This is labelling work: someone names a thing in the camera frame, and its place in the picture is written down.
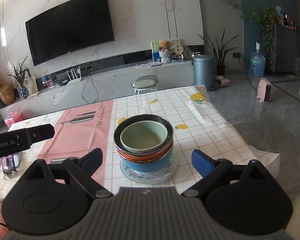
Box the white router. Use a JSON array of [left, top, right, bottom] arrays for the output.
[[65, 68, 83, 86]]

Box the tall-leaved potted plant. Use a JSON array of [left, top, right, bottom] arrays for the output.
[[198, 29, 238, 77]]

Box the green and blue painting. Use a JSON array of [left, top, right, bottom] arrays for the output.
[[151, 39, 182, 63]]

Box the orange steel-lined bowl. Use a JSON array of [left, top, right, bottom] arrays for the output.
[[114, 114, 173, 162]]

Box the teddy bear bouquet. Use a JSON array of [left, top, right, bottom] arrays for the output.
[[157, 40, 171, 64]]

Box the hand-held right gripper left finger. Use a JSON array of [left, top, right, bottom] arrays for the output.
[[25, 148, 113, 199]]

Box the pink storage box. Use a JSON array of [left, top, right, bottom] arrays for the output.
[[4, 111, 23, 128]]

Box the clear printed glass plate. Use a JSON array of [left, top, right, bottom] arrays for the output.
[[119, 146, 178, 185]]

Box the grey round stool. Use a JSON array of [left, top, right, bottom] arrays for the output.
[[133, 76, 159, 96]]

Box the sketch portrait card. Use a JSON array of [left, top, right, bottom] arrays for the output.
[[24, 76, 39, 94]]

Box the glass vase with plant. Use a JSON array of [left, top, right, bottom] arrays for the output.
[[7, 56, 31, 99]]

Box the black wall television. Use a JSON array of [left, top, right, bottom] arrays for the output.
[[25, 0, 115, 67]]

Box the blue-grey trash can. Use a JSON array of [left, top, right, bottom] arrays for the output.
[[192, 54, 214, 92]]

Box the green ceramic bowl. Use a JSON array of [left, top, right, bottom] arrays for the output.
[[120, 121, 168, 154]]

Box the white marble television console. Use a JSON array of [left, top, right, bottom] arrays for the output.
[[0, 59, 196, 117]]

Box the blue steel-lined bowl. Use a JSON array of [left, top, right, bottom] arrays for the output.
[[121, 152, 173, 173]]

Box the grey drawer cabinet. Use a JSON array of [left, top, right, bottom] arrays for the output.
[[275, 24, 300, 75]]

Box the blue water jug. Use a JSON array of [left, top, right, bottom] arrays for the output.
[[249, 42, 266, 79]]

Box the pink printed table mat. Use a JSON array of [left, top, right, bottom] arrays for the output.
[[37, 99, 114, 188]]

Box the brown gourd vase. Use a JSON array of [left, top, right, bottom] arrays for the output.
[[0, 83, 15, 106]]

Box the round paper hand fan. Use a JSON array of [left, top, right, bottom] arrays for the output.
[[171, 42, 184, 56]]

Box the black hanging cable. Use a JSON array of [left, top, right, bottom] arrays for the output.
[[81, 73, 101, 103]]

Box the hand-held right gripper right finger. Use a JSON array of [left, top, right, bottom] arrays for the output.
[[183, 149, 269, 198]]

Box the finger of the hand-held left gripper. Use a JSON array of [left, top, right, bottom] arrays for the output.
[[25, 124, 56, 146]]

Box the smartphone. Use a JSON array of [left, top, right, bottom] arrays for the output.
[[1, 155, 22, 174]]

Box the trailing green vine plant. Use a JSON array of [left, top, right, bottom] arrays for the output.
[[204, 0, 278, 66]]

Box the checked lemon-print tablecloth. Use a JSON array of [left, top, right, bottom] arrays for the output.
[[0, 85, 280, 197]]

